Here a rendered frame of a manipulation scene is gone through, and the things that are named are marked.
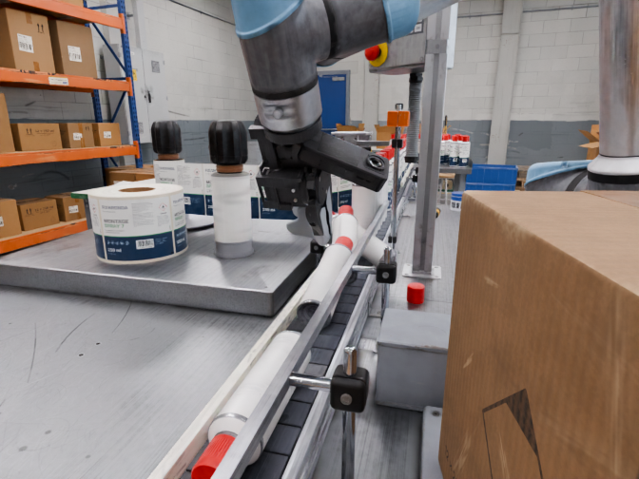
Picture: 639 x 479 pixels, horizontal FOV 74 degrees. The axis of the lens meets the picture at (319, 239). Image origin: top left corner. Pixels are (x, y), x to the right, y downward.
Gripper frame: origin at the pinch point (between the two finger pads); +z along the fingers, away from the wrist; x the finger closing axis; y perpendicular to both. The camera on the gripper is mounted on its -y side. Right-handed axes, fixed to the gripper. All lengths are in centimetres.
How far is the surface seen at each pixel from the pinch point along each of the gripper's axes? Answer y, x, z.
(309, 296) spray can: 1.3, 8.6, 3.3
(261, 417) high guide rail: -3.5, 32.7, -14.0
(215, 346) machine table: 16.8, 13.9, 12.0
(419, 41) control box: -11, -48, -10
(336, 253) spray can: -0.2, -2.6, 6.1
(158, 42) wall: 389, -533, 156
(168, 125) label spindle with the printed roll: 58, -50, 10
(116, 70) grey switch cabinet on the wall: 372, -404, 142
